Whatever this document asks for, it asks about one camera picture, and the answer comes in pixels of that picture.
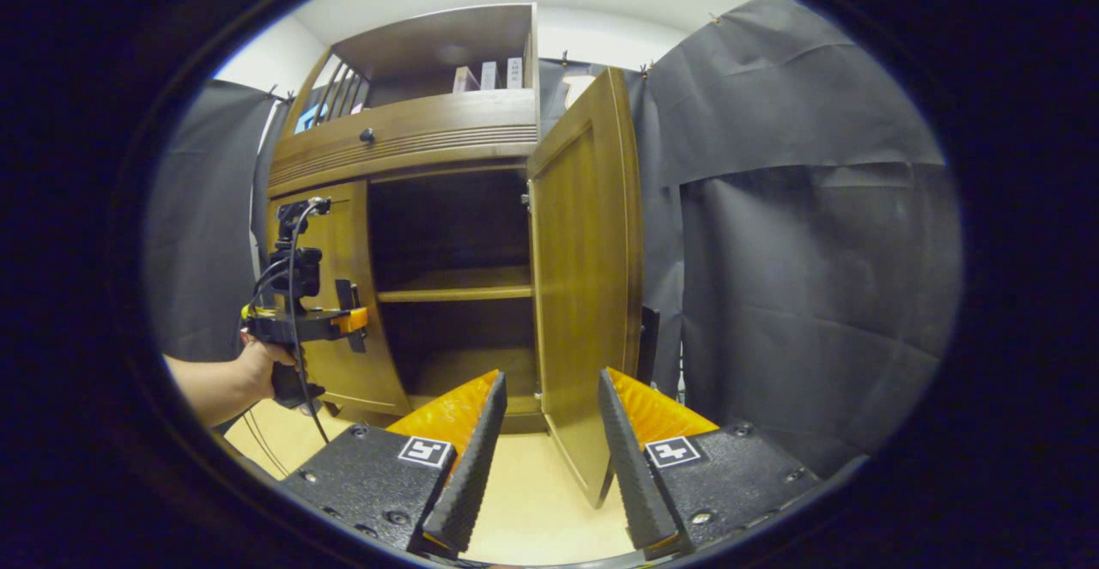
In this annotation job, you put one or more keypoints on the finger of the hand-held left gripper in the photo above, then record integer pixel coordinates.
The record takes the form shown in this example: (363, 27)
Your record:
(352, 320)

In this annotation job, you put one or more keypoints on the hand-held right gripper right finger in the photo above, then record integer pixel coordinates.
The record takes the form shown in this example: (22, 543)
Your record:
(631, 475)

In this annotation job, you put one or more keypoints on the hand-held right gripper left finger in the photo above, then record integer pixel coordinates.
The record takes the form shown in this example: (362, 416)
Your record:
(472, 475)

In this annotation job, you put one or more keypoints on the wooden shoe cabinet door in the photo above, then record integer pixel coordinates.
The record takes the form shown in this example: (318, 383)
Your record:
(352, 380)
(584, 277)

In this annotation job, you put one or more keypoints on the wooden double-door shoe cabinet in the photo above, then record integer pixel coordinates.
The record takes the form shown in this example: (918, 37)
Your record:
(429, 45)

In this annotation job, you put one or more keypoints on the wooden inner cabinet shelf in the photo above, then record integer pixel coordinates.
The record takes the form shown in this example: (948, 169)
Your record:
(455, 284)

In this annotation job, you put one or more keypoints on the wooden cabinet drawer black knob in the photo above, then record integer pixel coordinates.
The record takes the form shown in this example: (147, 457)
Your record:
(429, 136)

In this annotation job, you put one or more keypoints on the grey book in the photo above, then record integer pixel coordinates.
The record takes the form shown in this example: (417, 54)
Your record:
(489, 75)

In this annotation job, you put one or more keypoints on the black backdrop cloth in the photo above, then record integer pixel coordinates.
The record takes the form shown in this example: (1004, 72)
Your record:
(816, 251)

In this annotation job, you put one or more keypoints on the white book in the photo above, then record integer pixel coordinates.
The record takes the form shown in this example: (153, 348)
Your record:
(515, 73)

